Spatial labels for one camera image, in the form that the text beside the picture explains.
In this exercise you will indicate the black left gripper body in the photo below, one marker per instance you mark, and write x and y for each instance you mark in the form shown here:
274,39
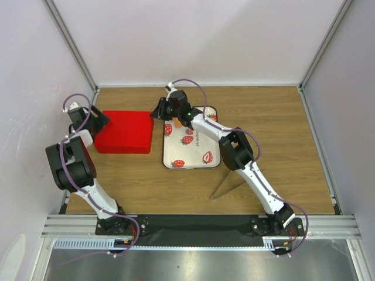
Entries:
91,122

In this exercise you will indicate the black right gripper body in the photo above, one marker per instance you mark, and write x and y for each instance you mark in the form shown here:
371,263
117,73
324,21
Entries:
171,112

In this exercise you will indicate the red box lid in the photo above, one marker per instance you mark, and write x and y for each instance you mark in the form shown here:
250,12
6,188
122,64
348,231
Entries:
128,132

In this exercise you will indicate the metal tongs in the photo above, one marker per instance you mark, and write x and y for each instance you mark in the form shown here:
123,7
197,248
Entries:
226,185

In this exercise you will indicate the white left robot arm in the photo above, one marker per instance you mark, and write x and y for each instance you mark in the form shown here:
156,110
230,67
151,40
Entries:
73,169

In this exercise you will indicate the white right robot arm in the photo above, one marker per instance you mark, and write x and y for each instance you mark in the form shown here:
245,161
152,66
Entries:
235,151

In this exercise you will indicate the orange round cookie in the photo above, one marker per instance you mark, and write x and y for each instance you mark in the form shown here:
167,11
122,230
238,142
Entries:
177,124

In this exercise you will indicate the white strawberry print tray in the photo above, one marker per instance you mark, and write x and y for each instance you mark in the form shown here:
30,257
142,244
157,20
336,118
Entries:
184,148

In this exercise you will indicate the aluminium frame rail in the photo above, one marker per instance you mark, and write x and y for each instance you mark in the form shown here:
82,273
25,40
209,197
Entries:
320,226

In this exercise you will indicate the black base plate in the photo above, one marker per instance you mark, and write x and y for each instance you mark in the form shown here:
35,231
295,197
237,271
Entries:
212,230

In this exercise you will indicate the white slotted cable duct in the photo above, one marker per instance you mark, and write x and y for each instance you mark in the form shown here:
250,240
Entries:
108,244

